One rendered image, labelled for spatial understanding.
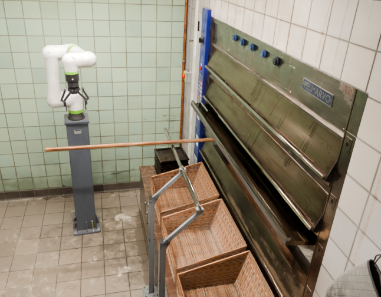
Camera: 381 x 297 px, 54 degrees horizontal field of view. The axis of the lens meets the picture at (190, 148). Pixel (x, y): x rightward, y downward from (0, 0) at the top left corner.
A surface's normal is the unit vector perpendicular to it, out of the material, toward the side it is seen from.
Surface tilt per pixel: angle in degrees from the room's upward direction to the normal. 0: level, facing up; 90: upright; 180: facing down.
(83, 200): 90
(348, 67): 90
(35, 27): 90
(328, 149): 70
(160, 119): 90
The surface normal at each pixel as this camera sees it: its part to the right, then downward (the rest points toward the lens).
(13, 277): 0.05, -0.89
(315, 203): -0.90, -0.25
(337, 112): -0.97, 0.06
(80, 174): 0.30, 0.44
